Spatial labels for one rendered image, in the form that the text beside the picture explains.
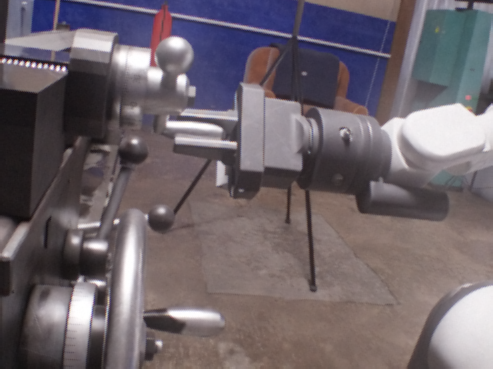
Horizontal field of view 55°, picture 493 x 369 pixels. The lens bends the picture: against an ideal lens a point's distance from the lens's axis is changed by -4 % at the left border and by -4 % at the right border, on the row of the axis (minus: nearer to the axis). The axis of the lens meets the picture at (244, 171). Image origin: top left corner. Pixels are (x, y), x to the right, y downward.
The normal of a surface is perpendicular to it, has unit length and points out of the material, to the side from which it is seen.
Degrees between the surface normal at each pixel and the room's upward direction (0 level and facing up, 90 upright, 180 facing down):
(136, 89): 83
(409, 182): 132
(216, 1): 90
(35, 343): 59
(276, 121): 52
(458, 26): 90
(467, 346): 69
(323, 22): 90
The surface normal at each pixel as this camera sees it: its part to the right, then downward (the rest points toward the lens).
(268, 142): 0.25, -0.36
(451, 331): -0.83, -0.42
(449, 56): 0.18, 0.29
